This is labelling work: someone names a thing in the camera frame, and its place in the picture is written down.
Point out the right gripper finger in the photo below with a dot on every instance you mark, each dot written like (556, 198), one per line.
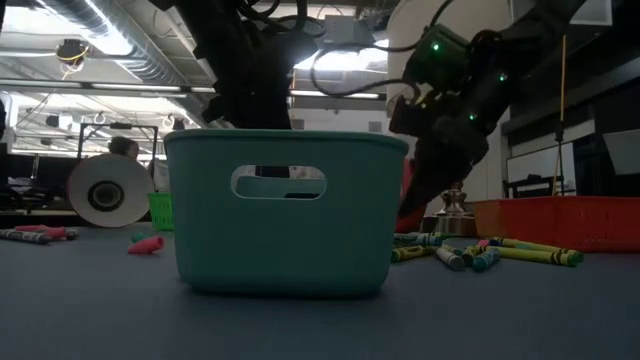
(445, 155)

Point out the teal plastic bin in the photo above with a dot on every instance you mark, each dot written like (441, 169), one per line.
(285, 240)

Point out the gray crayon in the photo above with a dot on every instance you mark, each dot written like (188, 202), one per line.
(25, 236)
(450, 260)
(72, 234)

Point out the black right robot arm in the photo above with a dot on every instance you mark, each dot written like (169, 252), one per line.
(545, 20)

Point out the white shade table lamp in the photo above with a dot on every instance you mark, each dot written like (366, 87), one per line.
(480, 15)

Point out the black tripod stand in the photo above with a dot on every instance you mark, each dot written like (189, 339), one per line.
(560, 136)

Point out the blue crayon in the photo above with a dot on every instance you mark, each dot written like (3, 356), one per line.
(485, 261)
(420, 240)

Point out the green crayon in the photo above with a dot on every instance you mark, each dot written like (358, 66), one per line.
(470, 257)
(412, 254)
(452, 248)

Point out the gray ceiling box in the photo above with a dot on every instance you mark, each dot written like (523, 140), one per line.
(345, 30)

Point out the long ceiling light bar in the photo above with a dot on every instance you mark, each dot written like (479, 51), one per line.
(140, 87)

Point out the yellow-green crayon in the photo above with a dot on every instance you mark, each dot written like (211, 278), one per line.
(525, 245)
(540, 256)

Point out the red plastic basket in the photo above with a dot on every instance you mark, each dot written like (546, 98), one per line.
(550, 222)

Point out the person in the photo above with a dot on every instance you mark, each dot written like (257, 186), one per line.
(122, 146)

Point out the gray panel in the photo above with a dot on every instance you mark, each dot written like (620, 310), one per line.
(625, 152)

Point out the green plastic basket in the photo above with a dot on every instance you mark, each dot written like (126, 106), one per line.
(161, 212)

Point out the green eraser cap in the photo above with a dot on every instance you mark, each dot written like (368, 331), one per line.
(137, 236)

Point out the red desk lamp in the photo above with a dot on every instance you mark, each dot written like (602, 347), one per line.
(85, 190)

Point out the pink crayon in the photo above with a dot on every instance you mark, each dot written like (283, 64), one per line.
(50, 232)

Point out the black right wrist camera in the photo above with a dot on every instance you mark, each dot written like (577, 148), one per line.
(440, 65)

